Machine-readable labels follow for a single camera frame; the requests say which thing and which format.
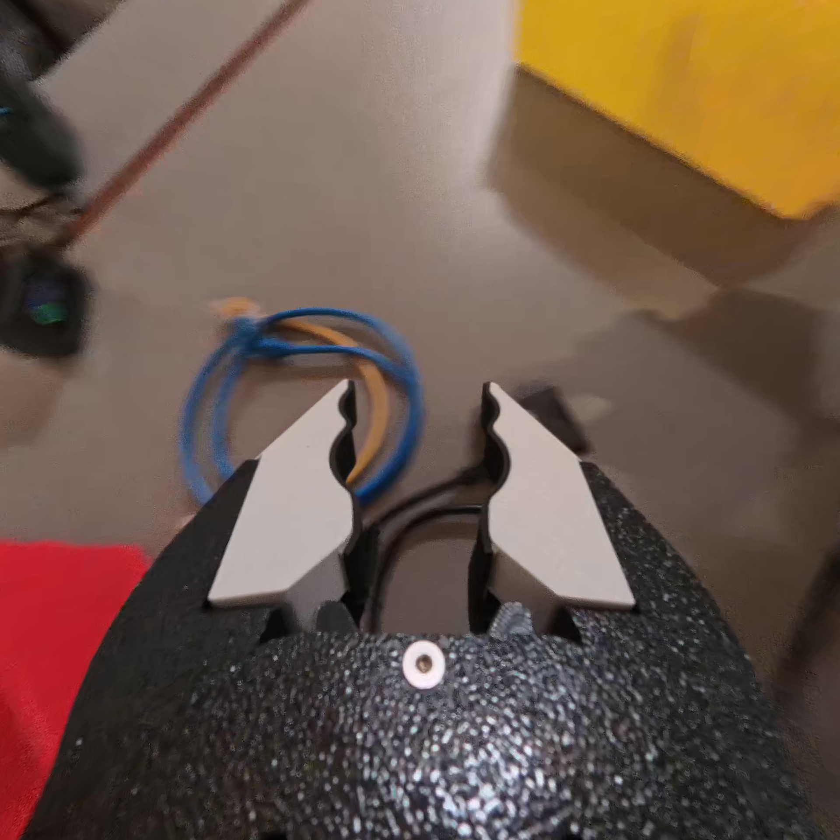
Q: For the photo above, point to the dark battery charger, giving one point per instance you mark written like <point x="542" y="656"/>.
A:
<point x="39" y="308"/>

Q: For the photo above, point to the black ethernet adapter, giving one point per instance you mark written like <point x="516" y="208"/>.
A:
<point x="554" y="417"/>

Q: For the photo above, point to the large yellow plastic bin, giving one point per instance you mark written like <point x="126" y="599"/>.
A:
<point x="689" y="85"/>

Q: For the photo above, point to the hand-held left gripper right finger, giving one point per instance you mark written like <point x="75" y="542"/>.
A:
<point x="551" y="525"/>

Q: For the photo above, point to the red plastic bin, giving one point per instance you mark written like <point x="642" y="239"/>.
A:
<point x="59" y="656"/>

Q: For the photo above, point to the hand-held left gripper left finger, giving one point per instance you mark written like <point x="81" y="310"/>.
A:
<point x="289" y="525"/>

